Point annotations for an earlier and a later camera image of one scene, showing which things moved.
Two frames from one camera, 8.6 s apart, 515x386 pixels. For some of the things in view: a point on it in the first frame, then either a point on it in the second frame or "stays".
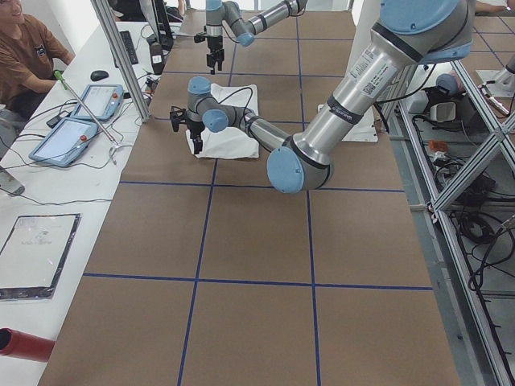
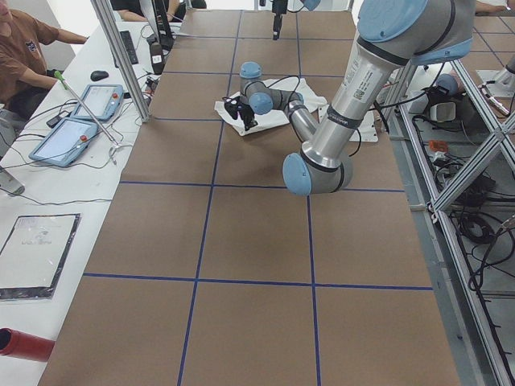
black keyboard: [129, 44] stays
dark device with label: [157, 58] stays
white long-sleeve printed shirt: [232, 142] → [311, 99]
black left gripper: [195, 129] → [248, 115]
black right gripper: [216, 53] → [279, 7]
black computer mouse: [98, 75] stays
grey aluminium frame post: [117, 47] stays
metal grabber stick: [58, 74] stays
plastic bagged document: [35, 254] stays
